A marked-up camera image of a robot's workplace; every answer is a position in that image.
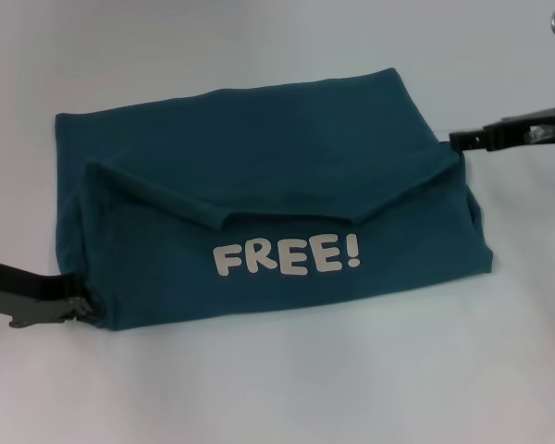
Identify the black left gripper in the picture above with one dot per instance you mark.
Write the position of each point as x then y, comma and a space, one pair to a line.
23, 291

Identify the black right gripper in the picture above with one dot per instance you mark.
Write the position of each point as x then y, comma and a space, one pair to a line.
518, 127

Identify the teal blue shirt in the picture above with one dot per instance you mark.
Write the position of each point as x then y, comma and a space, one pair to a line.
268, 185

